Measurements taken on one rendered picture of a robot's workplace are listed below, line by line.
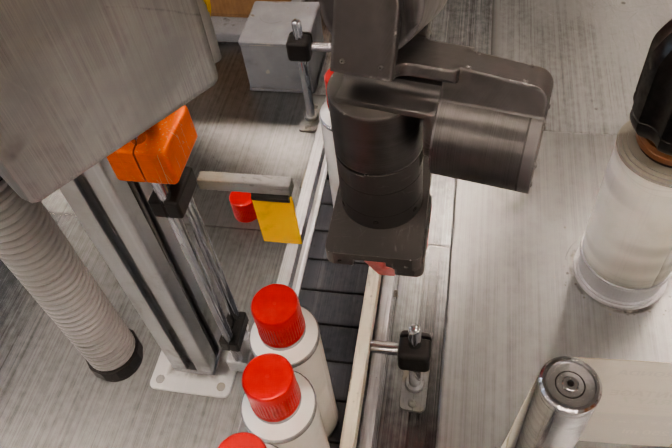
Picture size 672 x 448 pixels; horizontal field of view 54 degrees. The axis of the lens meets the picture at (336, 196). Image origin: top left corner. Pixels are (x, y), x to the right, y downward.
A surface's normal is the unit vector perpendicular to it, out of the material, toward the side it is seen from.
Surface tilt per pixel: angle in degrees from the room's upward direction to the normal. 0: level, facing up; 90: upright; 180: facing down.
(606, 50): 0
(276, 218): 90
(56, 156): 90
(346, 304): 0
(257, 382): 2
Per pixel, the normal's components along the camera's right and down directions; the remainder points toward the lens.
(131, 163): -0.17, 0.77
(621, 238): -0.69, 0.58
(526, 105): -0.36, 0.43
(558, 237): -0.09, -0.64
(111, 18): 0.71, 0.50
